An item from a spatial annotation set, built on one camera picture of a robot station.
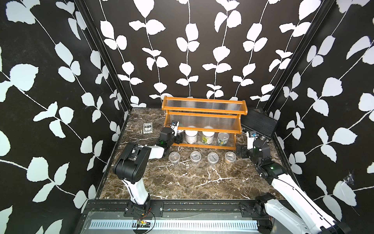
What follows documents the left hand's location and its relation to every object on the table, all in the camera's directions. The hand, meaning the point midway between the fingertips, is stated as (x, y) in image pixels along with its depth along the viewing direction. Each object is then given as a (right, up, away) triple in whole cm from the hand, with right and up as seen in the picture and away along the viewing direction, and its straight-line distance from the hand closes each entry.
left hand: (179, 128), depth 97 cm
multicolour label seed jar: (+29, -7, -2) cm, 30 cm away
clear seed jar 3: (+21, -18, -9) cm, 29 cm away
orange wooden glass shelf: (+19, +3, +14) cm, 23 cm away
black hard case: (+59, +4, +11) cm, 61 cm away
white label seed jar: (+8, -5, -3) cm, 10 cm away
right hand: (+38, -6, -15) cm, 41 cm away
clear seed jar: (-2, -17, -9) cm, 19 cm away
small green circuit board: (-16, -47, -25) cm, 55 cm away
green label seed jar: (+18, -5, -4) cm, 20 cm away
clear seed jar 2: (+10, -17, -9) cm, 22 cm away
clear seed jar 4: (+32, -17, -9) cm, 37 cm away
